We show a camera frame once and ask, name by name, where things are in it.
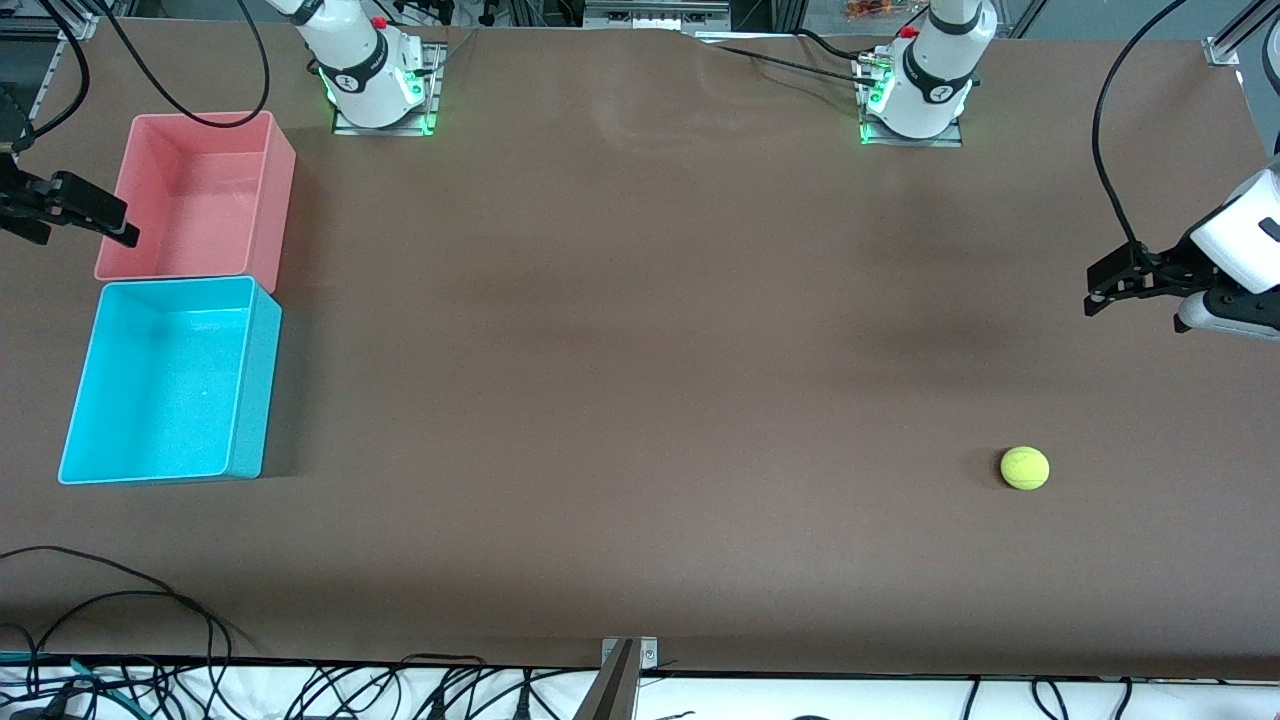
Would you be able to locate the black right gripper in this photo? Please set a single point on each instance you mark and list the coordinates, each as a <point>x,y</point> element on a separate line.
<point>22,194</point>

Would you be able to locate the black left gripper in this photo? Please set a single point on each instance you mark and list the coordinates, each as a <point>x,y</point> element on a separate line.
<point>1172,266</point>

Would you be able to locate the yellow-green tennis ball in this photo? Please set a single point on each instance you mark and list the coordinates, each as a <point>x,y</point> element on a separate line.
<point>1025,468</point>

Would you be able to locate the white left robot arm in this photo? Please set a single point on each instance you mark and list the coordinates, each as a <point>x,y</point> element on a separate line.
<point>930,80</point>

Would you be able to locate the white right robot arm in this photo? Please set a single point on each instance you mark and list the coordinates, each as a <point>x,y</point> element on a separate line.
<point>360,70</point>

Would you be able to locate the pink plastic bin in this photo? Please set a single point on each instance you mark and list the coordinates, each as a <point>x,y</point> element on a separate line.
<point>200,200</point>

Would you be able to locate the blue plastic bin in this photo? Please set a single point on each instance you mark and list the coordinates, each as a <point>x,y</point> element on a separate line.
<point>160,390</point>

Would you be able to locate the orange background items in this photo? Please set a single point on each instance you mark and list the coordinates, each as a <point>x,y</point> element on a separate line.
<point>875,8</point>

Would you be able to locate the brown table cover sheet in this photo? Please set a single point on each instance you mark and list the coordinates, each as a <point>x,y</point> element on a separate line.
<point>640,350</point>

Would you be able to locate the grey metal box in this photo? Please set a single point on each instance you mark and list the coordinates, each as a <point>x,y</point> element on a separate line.
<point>655,12</point>

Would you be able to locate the grey metal bar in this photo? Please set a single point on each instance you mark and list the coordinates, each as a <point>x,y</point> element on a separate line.
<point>610,695</point>

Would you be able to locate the aluminium frame profile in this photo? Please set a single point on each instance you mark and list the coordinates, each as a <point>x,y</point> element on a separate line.
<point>60,25</point>
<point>1228,45</point>

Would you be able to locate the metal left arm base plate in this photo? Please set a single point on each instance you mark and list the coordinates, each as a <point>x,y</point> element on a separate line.
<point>950,140</point>

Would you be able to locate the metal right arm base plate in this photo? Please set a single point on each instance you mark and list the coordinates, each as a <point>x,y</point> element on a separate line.
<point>432,100</point>

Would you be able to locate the silver table edge bracket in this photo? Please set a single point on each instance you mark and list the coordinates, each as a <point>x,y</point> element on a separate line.
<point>648,655</point>

